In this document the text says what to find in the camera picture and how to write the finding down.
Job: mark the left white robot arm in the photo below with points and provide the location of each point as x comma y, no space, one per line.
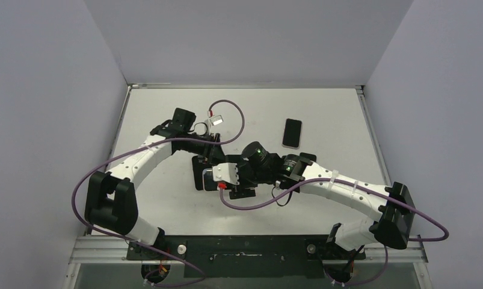
111,198

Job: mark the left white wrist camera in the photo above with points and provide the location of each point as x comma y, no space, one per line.
214,120

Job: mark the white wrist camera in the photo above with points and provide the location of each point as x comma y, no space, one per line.
226,172
214,120

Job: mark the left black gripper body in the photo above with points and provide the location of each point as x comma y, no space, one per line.
207,150

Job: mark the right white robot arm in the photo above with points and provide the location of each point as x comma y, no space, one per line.
387,209

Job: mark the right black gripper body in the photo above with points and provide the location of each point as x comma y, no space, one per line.
242,191

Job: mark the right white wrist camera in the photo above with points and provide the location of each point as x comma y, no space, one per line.
226,172

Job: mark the black phone case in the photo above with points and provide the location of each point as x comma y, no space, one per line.
198,166

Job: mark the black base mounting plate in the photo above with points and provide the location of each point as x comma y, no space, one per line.
258,256

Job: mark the phone pink case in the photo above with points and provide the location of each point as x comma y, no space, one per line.
208,181
292,133

